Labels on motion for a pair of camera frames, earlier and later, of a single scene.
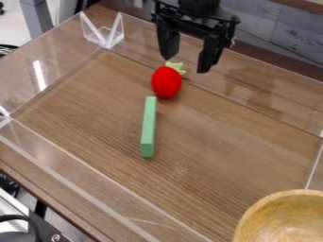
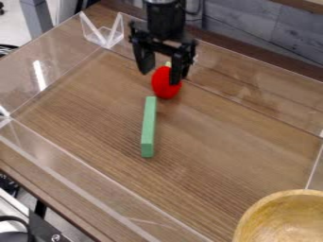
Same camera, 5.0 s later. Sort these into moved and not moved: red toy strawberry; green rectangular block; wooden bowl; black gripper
Moved: black gripper
Not moved: red toy strawberry; green rectangular block; wooden bowl
